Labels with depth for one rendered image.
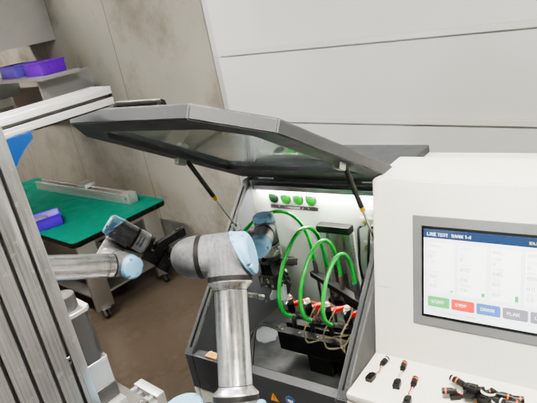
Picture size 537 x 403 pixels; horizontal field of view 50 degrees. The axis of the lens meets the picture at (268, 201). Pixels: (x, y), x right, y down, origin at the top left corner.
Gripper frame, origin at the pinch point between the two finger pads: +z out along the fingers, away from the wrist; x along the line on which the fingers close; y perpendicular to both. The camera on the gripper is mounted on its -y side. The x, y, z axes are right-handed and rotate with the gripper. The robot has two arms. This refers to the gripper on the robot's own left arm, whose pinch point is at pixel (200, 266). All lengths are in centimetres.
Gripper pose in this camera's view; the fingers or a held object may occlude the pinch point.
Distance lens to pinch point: 206.3
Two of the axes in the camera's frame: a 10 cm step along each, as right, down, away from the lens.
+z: 8.2, 5.0, 2.7
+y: -5.0, 8.6, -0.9
